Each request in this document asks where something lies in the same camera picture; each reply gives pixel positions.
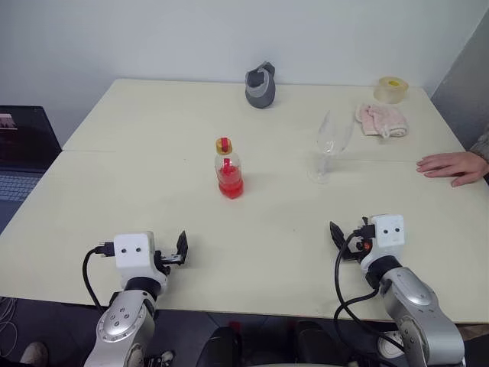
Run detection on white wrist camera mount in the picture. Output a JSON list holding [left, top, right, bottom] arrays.
[[113, 230, 171, 291], [358, 213, 406, 269]]

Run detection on light worn shoe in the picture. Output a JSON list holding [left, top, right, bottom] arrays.
[[19, 341, 50, 367]]

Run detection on clear tape roll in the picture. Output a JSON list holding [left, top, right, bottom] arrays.
[[373, 76, 410, 105]]

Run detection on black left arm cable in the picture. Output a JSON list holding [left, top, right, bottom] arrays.
[[83, 240, 116, 311]]

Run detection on person's bare hand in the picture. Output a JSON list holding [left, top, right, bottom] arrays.
[[416, 151, 489, 188]]

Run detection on clear wine glass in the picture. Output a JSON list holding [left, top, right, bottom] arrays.
[[306, 110, 355, 185]]

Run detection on dark rounded shape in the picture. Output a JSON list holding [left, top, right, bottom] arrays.
[[196, 326, 244, 367]]

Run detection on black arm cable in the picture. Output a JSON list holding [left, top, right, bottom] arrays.
[[332, 216, 406, 355], [83, 240, 116, 311]]

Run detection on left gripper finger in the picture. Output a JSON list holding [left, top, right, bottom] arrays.
[[176, 229, 189, 267]]

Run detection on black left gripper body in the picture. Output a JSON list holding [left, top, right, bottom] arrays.
[[154, 248, 188, 275]]

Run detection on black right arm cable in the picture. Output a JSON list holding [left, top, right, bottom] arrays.
[[332, 216, 406, 355]]

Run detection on small black white object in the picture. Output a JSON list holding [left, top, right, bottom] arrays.
[[144, 349, 176, 367]]

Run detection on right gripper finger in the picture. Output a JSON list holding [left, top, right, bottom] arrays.
[[329, 220, 347, 252]]

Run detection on thin white cables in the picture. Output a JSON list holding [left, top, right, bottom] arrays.
[[0, 297, 19, 357]]

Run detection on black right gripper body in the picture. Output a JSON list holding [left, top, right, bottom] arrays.
[[338, 232, 374, 263]]

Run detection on dark laptop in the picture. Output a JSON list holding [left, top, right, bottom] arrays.
[[0, 105, 63, 235]]

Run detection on round white object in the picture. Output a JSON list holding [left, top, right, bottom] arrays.
[[377, 330, 406, 359]]

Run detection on bottle with red liquid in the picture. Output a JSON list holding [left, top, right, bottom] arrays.
[[213, 137, 245, 200]]

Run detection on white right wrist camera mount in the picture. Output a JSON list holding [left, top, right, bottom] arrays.
[[358, 213, 406, 269]]

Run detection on pink folded cloth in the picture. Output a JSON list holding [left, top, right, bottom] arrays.
[[355, 102, 411, 140]]

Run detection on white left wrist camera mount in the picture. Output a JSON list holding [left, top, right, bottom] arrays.
[[113, 230, 171, 291]]

